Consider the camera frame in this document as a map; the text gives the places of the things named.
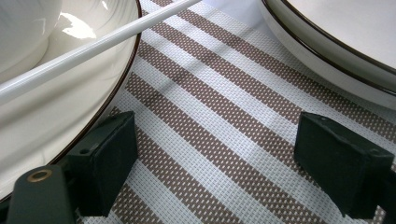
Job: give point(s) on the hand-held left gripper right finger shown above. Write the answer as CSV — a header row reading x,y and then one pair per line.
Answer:
x,y
342,165

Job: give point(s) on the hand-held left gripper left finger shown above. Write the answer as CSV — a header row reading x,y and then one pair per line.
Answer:
x,y
106,161

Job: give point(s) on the single white chopstick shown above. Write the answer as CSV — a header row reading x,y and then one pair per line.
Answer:
x,y
77,56

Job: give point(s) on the brown white striped placemat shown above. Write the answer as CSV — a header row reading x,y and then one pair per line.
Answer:
x,y
218,124

